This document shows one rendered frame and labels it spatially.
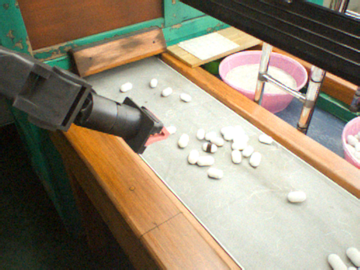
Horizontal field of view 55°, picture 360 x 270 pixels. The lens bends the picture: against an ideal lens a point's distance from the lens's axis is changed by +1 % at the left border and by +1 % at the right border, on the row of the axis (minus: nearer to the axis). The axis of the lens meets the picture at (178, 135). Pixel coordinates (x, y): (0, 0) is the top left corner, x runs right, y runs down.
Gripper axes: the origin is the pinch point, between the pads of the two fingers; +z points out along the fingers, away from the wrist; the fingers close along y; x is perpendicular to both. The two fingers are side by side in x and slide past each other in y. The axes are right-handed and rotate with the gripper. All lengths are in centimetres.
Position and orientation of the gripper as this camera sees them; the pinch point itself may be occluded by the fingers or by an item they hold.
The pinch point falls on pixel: (164, 134)
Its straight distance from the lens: 67.5
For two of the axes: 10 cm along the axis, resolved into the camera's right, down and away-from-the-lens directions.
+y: -5.7, -5.3, 6.3
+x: -5.2, 8.2, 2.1
